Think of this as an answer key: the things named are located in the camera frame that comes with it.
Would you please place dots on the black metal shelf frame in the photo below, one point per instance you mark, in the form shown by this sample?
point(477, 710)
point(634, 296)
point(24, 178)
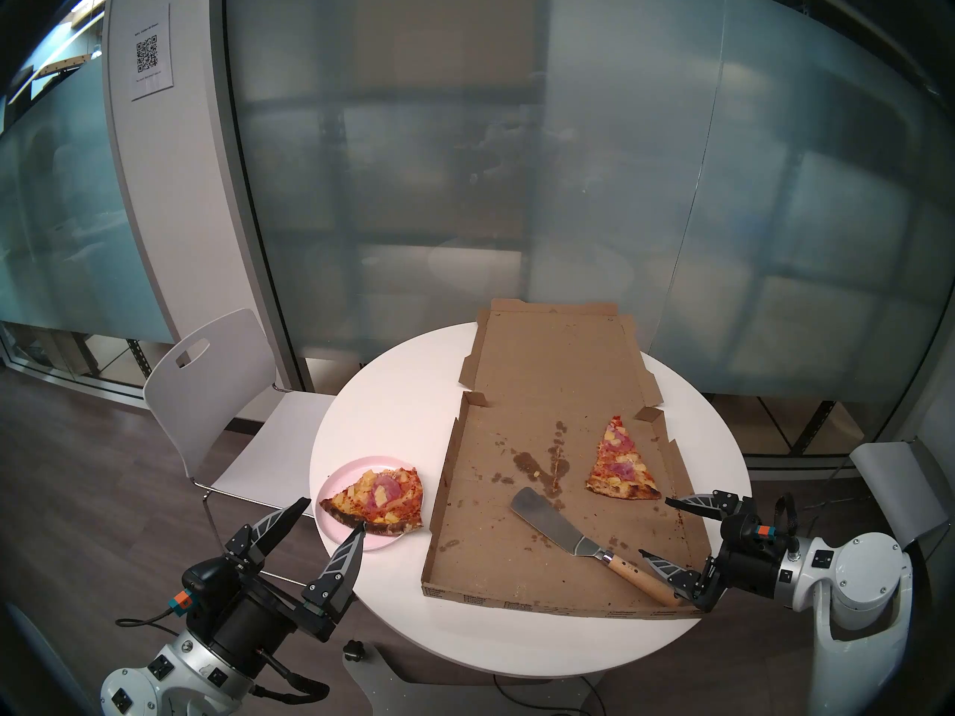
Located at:
point(817, 427)
point(142, 356)

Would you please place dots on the white QR code paper sign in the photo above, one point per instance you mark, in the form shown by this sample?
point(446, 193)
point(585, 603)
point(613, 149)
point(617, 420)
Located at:
point(149, 77)

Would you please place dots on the large ham pineapple pizza slice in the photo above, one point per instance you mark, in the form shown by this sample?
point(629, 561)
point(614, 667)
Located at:
point(377, 498)

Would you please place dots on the black star knob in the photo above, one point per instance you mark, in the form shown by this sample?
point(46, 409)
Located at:
point(353, 652)

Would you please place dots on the pink plastic plate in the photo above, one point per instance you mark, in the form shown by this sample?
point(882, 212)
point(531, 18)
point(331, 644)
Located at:
point(336, 524)

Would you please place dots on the white plastic chair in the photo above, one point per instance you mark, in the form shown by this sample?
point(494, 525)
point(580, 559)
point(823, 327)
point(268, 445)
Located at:
point(903, 483)

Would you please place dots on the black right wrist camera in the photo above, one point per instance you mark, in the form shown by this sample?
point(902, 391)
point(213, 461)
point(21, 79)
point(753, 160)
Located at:
point(750, 532)

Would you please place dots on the small ham pineapple pizza slice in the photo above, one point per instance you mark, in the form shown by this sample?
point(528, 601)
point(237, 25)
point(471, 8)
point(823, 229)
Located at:
point(619, 461)

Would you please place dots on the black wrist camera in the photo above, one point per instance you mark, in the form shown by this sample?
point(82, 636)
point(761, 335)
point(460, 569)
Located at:
point(205, 580)
point(750, 532)

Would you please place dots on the open brown cardboard pizza box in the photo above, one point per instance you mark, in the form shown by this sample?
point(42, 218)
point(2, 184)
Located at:
point(552, 379)

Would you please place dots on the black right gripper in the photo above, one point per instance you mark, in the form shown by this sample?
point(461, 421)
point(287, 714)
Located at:
point(746, 561)

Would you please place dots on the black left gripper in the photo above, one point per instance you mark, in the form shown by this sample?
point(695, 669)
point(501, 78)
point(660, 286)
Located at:
point(254, 614)

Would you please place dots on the grey metal base plate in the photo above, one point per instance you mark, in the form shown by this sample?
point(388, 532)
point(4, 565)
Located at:
point(395, 692)

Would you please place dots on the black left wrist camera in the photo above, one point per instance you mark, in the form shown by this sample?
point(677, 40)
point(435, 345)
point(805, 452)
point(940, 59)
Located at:
point(205, 580)

